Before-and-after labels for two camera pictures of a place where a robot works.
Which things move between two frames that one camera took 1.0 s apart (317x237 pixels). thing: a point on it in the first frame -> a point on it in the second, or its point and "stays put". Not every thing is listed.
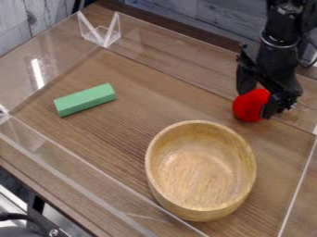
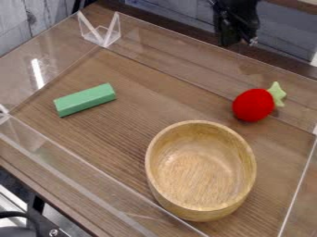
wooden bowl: (201, 168) stays put
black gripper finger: (245, 77) -> (229, 29)
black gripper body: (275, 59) -> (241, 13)
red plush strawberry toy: (248, 104) stays put
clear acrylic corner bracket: (101, 35) stays put
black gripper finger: (283, 99) -> (251, 35)
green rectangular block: (84, 99) stays put
